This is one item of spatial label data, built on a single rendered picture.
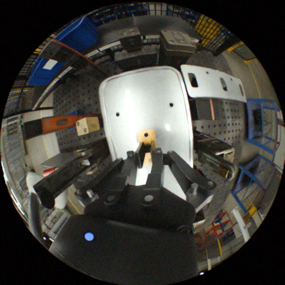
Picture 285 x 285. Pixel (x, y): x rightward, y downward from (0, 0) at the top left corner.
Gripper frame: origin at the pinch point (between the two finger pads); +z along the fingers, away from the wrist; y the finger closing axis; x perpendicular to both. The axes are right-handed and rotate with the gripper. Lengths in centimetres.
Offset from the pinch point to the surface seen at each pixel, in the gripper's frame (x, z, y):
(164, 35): 27.6, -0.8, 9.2
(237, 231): -857, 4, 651
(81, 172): -1.1, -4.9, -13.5
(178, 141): -0.2, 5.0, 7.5
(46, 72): 34.8, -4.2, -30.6
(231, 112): 6, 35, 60
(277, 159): -230, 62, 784
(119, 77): 18.6, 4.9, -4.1
